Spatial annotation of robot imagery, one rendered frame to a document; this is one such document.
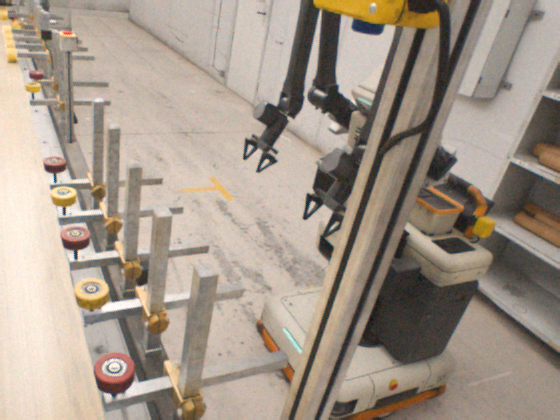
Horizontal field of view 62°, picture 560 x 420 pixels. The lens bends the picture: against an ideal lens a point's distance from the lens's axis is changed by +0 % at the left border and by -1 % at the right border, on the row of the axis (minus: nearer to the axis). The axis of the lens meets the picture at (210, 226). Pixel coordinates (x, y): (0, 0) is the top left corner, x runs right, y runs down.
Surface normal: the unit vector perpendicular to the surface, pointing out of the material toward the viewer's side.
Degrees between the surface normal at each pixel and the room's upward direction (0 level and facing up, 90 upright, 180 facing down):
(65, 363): 0
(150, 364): 0
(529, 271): 90
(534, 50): 90
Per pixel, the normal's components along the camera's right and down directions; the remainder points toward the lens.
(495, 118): -0.92, 0.10
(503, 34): 0.38, 0.51
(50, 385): 0.13, -0.85
